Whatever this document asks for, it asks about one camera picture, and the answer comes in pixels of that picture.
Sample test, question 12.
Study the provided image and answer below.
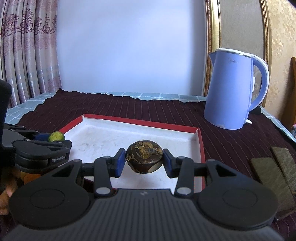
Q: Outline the green cucumber piece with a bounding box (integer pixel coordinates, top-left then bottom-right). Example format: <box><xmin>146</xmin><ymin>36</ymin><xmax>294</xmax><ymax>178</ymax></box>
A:
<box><xmin>48</xmin><ymin>131</ymin><xmax>65</xmax><ymax>142</ymax></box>

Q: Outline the dark brown round fruit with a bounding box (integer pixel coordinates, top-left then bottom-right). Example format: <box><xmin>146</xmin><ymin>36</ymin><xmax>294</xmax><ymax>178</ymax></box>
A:
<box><xmin>125</xmin><ymin>140</ymin><xmax>163</xmax><ymax>174</ymax></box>

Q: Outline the person left hand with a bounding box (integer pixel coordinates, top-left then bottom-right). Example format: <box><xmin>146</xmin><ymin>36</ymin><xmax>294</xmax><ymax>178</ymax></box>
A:
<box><xmin>1</xmin><ymin>169</ymin><xmax>41</xmax><ymax>215</ymax></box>

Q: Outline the red shallow cardboard tray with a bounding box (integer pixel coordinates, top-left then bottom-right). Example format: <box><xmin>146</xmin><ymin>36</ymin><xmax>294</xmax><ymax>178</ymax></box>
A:
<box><xmin>59</xmin><ymin>114</ymin><xmax>205</xmax><ymax>193</ymax></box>

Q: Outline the dark maroon striped cloth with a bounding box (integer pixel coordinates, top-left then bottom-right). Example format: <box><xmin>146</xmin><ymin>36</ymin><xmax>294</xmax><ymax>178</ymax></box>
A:
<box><xmin>8</xmin><ymin>90</ymin><xmax>295</xmax><ymax>175</ymax></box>

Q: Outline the pink patterned curtain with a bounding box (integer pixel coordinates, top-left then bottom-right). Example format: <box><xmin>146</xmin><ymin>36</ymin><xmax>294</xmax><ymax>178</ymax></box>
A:
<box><xmin>1</xmin><ymin>0</ymin><xmax>61</xmax><ymax>107</ymax></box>

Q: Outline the blue electric kettle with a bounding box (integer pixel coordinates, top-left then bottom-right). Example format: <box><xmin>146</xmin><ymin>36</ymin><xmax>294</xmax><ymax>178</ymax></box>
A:
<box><xmin>204</xmin><ymin>48</ymin><xmax>269</xmax><ymax>130</ymax></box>

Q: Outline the wooden chair back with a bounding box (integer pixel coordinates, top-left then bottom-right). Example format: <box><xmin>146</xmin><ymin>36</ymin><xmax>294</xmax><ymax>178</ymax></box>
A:
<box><xmin>281</xmin><ymin>57</ymin><xmax>295</xmax><ymax>130</ymax></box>

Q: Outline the gold framed headboard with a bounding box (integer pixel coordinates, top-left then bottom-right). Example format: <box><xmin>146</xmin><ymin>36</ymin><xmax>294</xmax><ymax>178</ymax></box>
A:
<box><xmin>203</xmin><ymin>0</ymin><xmax>296</xmax><ymax>121</ymax></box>

